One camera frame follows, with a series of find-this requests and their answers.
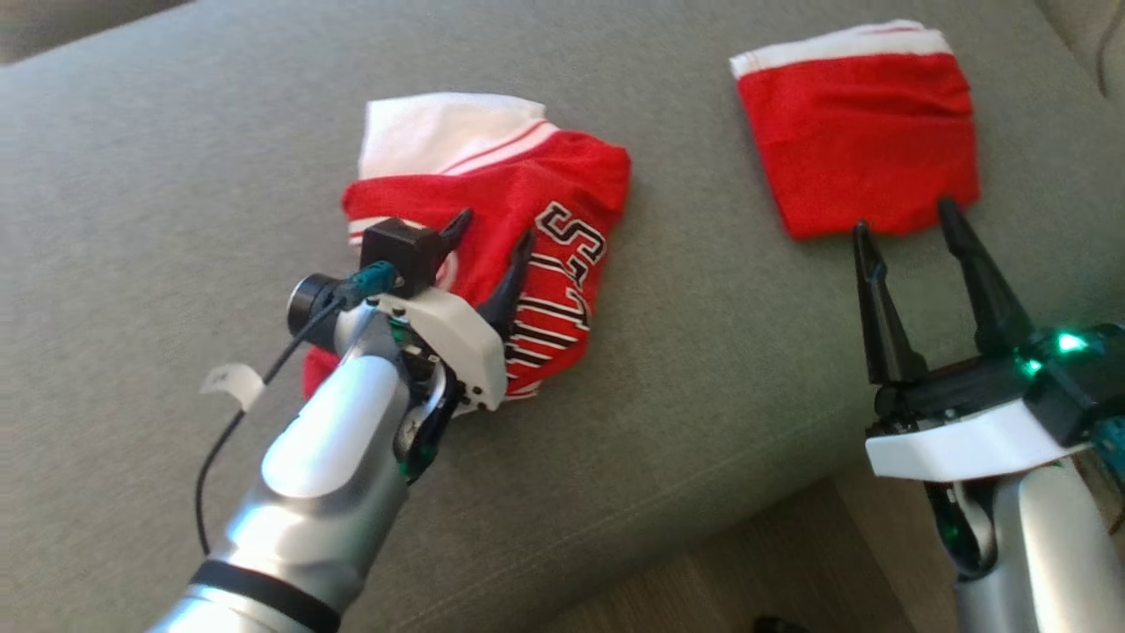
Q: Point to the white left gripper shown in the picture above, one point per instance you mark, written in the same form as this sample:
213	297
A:
457	343

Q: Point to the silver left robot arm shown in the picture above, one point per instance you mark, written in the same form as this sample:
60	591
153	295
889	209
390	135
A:
316	475

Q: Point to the red white shorts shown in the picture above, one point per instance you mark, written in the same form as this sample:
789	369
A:
861	141

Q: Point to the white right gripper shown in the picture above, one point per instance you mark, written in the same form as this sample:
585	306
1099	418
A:
958	440

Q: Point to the grey sofa seat cushion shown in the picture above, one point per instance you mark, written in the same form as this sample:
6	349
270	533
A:
703	352

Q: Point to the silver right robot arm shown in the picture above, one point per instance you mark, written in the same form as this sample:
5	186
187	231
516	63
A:
1046	563

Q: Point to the red white basketball jersey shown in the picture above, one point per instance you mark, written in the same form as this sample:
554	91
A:
545	185

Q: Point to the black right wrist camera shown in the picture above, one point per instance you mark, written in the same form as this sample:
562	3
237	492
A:
1081	378

